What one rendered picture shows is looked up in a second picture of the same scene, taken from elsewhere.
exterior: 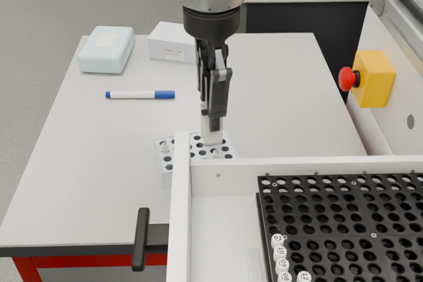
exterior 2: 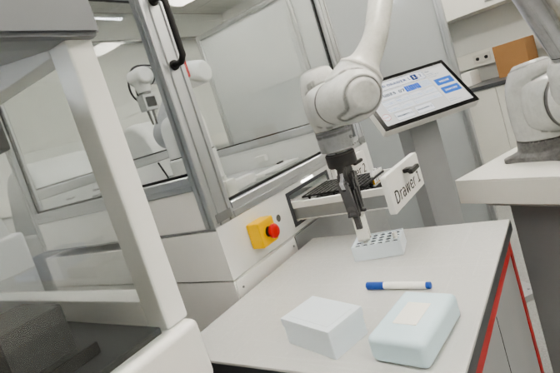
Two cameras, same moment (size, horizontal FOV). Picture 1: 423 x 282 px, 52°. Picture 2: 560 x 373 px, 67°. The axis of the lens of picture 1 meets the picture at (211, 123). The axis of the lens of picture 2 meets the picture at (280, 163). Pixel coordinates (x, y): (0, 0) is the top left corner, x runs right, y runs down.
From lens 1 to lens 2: 157 cm
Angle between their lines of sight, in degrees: 123
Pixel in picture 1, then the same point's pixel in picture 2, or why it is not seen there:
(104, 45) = (417, 303)
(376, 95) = not seen: hidden behind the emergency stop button
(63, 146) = (472, 255)
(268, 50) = (242, 333)
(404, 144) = (282, 229)
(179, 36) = (324, 306)
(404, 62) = (259, 207)
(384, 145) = (278, 252)
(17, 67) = not seen: outside the picture
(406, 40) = (253, 199)
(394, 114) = not seen: hidden behind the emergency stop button
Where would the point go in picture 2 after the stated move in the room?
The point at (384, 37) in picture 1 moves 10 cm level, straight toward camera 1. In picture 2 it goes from (242, 220) to (272, 206)
